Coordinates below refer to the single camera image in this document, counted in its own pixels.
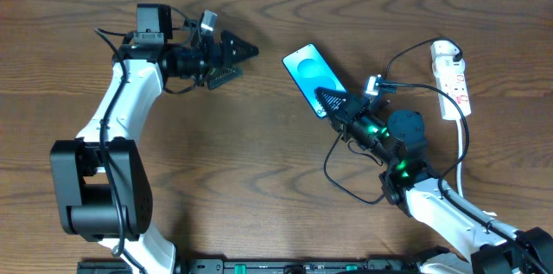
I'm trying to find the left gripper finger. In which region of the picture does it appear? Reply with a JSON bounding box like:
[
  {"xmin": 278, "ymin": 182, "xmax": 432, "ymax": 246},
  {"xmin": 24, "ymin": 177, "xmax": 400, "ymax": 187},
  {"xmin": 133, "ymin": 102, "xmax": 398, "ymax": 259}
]
[
  {"xmin": 207, "ymin": 67, "xmax": 243, "ymax": 90},
  {"xmin": 220, "ymin": 30, "xmax": 259, "ymax": 67}
]

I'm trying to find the white USB charger plug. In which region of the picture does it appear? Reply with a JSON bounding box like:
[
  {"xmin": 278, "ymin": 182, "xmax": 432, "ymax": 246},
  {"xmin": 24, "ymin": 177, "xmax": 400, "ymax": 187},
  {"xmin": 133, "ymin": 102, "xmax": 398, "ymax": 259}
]
[{"xmin": 430, "ymin": 40, "xmax": 460, "ymax": 60}]

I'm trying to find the black USB charging cable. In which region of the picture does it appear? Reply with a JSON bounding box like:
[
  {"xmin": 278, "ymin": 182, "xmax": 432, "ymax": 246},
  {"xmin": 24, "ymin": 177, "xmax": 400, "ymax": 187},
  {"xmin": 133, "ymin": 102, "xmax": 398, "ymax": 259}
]
[{"xmin": 323, "ymin": 36, "xmax": 464, "ymax": 206}]

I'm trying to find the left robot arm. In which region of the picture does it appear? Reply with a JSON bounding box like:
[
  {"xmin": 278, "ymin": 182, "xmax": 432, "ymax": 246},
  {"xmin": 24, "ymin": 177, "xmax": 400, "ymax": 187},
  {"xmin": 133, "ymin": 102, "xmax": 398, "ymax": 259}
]
[{"xmin": 50, "ymin": 3, "xmax": 259, "ymax": 273}]

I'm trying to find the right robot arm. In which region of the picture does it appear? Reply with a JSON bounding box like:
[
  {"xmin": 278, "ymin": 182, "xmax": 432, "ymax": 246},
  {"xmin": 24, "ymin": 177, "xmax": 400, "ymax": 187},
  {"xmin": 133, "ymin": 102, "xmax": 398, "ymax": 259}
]
[{"xmin": 315, "ymin": 83, "xmax": 552, "ymax": 273}]

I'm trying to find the white power strip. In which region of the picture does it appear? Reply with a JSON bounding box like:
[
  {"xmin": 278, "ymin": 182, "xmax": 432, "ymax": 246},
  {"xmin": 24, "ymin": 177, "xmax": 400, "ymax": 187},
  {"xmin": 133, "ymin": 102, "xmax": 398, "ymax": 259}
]
[{"xmin": 432, "ymin": 55, "xmax": 472, "ymax": 121}]

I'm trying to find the white power strip cord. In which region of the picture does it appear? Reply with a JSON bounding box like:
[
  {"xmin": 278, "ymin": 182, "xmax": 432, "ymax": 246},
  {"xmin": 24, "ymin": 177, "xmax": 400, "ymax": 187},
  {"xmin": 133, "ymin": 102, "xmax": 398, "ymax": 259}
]
[{"xmin": 454, "ymin": 118, "xmax": 466, "ymax": 199}]

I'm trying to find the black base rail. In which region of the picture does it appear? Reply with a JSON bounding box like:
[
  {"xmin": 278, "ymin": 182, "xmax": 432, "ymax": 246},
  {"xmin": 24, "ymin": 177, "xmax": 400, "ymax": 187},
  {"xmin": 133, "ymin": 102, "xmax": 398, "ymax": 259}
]
[{"xmin": 76, "ymin": 245, "xmax": 476, "ymax": 274}]

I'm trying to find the Samsung Galaxy smartphone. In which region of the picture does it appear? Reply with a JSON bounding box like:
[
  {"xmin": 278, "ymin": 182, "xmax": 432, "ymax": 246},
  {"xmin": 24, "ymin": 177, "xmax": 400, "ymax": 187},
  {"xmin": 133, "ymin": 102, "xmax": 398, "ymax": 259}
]
[{"xmin": 282, "ymin": 43, "xmax": 346, "ymax": 118}]

